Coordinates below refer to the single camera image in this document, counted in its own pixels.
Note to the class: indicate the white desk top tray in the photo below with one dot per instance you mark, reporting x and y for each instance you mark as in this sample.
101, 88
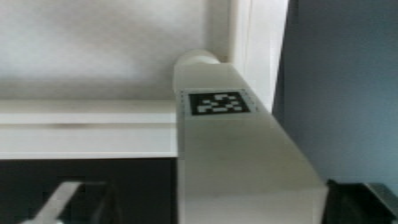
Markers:
87, 54

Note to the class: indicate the white right fence bar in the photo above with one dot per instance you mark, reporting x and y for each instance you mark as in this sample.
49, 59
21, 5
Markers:
259, 27

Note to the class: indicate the white front fence bar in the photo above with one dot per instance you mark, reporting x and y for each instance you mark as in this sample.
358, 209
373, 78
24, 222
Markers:
87, 141

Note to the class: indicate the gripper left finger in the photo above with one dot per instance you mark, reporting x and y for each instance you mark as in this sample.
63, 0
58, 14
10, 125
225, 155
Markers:
79, 204

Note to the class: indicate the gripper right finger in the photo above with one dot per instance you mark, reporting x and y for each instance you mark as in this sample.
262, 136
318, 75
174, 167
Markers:
360, 204

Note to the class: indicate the white fence bar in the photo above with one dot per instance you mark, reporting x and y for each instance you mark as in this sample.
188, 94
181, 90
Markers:
259, 27
87, 141

